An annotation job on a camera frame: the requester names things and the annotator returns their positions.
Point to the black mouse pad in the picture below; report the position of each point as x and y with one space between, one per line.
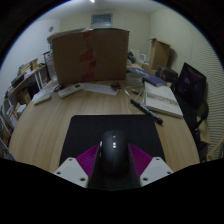
83 133

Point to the blue book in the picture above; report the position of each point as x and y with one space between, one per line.
155 81

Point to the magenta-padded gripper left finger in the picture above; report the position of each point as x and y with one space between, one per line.
70 170

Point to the ceiling light tube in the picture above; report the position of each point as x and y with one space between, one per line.
92 1

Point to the small dark clip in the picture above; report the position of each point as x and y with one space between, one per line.
116 86

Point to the black marker pen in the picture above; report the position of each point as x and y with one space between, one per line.
146 112

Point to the white book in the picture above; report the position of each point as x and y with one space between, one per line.
163 100

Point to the wooden side desk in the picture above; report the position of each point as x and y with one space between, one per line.
25 78

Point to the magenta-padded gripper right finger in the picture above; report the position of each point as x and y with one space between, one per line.
156 170

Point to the bookshelf unit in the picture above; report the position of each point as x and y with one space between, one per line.
10 123

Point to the black office chair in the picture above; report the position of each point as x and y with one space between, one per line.
190 83

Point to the blank white paper sheet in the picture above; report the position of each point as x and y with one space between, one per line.
98 89

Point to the black computer mouse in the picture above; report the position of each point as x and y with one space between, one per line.
114 150

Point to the large brown cardboard box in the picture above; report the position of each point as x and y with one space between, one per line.
106 56

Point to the white remote control with display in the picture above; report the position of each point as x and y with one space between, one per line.
70 90

